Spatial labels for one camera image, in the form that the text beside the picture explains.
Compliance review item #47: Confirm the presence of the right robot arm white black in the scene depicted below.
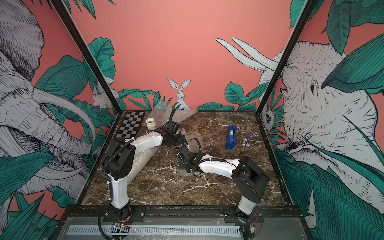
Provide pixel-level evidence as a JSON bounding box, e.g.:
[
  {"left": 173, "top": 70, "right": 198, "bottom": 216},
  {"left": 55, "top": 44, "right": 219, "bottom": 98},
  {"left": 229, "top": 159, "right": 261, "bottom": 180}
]
[{"left": 176, "top": 146, "right": 270, "bottom": 216}]

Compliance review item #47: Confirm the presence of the crumpled bubble wrap pile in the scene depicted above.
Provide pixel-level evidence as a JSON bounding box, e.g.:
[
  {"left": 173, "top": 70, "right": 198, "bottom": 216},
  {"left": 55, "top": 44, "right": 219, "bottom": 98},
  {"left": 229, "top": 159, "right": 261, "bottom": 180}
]
[{"left": 145, "top": 103, "right": 198, "bottom": 128}]

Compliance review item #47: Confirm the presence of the black white chessboard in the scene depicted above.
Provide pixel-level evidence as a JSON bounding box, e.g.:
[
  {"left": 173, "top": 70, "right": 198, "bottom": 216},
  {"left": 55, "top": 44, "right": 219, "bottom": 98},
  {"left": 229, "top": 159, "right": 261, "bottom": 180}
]
[{"left": 116, "top": 111, "right": 145, "bottom": 139}]

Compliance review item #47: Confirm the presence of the right black frame post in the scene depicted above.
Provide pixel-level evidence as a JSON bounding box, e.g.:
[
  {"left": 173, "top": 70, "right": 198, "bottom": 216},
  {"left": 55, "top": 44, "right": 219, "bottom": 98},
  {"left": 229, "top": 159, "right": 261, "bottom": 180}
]
[{"left": 256, "top": 0, "right": 317, "bottom": 117}]

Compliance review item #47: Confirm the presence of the left black frame post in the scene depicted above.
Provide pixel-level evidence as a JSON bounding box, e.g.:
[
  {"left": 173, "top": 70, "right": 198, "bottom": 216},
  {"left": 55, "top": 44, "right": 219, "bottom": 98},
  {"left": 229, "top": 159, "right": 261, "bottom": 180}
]
[{"left": 51, "top": 0, "right": 123, "bottom": 114}]

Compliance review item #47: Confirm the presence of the white slotted cable duct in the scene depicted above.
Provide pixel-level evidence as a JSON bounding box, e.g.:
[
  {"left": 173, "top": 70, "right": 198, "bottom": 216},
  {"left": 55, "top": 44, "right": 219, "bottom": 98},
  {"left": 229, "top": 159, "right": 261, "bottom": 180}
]
[{"left": 65, "top": 224, "right": 242, "bottom": 237}]

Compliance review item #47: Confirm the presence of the blue tape dispenser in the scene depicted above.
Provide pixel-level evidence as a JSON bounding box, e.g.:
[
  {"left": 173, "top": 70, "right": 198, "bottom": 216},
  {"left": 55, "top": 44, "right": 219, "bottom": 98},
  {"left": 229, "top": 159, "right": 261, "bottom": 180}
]
[{"left": 225, "top": 126, "right": 237, "bottom": 149}]

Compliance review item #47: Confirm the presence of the small white ribbed vase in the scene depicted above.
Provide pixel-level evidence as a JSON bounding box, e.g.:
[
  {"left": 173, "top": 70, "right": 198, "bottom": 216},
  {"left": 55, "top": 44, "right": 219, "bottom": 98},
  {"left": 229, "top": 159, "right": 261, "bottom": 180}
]
[{"left": 146, "top": 118, "right": 157, "bottom": 130}]

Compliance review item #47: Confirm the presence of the black front mounting rail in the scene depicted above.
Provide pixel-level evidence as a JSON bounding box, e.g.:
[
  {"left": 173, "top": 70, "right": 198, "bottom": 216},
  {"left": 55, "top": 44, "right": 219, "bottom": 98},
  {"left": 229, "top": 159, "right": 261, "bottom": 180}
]
[{"left": 60, "top": 205, "right": 306, "bottom": 224}]

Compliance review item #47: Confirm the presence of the black frame post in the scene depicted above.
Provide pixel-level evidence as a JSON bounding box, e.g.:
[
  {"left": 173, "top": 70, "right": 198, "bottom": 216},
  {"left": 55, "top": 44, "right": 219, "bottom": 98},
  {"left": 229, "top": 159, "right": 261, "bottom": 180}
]
[
  {"left": 51, "top": 0, "right": 123, "bottom": 114},
  {"left": 256, "top": 0, "right": 317, "bottom": 117}
]

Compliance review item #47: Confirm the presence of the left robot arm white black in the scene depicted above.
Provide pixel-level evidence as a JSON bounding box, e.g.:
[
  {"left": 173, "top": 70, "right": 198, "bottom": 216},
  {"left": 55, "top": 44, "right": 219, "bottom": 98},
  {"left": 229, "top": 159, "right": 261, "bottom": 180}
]
[{"left": 102, "top": 109, "right": 185, "bottom": 210}]

